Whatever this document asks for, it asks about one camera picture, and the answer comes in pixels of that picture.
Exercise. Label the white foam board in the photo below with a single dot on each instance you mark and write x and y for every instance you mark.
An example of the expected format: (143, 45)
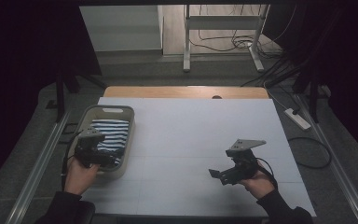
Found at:
(183, 133)

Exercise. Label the person's left hand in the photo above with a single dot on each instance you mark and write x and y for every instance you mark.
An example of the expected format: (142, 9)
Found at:
(79, 177)

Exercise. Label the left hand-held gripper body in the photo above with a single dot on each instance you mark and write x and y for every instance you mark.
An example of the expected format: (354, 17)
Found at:
(88, 146)

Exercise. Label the person's right hand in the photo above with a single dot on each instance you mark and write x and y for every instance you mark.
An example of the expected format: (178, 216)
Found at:
(258, 185)

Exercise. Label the grey plastic basket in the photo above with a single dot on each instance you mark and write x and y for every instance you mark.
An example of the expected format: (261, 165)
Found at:
(121, 161)

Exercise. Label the wooden table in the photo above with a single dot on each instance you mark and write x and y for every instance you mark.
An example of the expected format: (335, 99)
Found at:
(167, 92)

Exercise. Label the white panel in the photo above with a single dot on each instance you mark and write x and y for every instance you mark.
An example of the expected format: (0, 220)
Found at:
(121, 28)

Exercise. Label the blue white striped shirt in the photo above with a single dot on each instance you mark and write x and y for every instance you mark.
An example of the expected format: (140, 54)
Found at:
(113, 132)

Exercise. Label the metal floor rail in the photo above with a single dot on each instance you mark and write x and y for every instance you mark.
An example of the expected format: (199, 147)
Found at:
(34, 174)
(338, 174)

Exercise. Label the white power strip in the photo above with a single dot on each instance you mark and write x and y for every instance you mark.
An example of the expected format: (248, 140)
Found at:
(297, 119)

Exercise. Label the white metal stand frame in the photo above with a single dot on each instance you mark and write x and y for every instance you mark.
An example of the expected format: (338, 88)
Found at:
(223, 22)

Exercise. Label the dark curtain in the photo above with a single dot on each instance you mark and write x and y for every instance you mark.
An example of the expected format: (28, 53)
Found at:
(348, 62)
(21, 77)

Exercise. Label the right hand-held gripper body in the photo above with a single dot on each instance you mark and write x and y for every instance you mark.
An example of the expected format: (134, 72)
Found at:
(240, 161)

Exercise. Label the black stand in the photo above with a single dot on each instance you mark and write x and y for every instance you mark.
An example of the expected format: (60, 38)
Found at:
(313, 93)
(60, 93)

